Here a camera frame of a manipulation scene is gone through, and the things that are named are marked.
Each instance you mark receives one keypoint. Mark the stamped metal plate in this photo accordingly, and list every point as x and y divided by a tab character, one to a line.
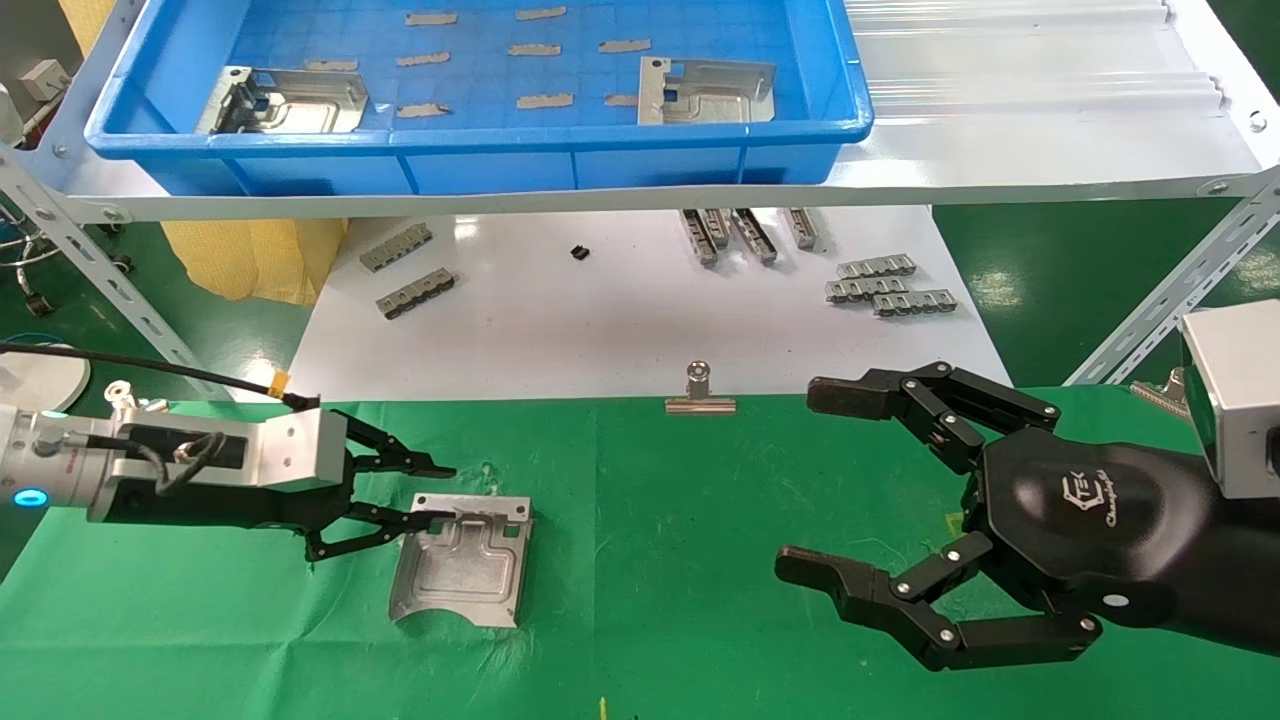
300	105
460	570
720	95

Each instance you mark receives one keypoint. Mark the grey wall junction box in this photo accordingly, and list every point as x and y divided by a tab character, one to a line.
45	78

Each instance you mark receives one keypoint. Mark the chrome swivel stool base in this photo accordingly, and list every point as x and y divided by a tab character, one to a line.
40	305

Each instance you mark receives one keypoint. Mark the silver binder clip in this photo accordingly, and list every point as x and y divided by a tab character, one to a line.
700	404
120	392
1160	392

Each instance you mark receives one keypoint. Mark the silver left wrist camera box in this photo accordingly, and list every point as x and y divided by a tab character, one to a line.
300	450

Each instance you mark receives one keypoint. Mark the green table cloth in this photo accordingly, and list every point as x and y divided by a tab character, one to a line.
650	550

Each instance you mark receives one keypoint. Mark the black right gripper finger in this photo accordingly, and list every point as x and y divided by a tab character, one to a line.
850	590
880	395

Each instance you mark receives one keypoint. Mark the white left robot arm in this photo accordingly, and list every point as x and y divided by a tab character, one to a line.
60	450

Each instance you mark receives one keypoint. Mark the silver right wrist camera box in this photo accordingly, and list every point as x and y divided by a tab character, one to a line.
1240	400

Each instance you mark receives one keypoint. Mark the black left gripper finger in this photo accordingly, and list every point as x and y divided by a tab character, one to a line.
420	466
400	518

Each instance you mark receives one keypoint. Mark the white metal shelf rack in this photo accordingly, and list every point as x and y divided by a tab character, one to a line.
1050	150

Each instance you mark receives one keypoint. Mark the grey tape strip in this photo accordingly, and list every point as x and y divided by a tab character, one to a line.
431	18
422	59
331	65
540	13

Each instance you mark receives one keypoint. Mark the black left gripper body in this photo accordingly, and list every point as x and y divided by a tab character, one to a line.
220	508

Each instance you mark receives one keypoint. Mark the blue plastic bin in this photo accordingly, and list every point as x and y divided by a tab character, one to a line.
480	160

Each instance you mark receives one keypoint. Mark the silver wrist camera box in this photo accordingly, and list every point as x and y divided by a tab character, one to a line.
1240	400
300	450

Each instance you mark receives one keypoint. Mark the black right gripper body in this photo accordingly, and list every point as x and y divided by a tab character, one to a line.
1100	520

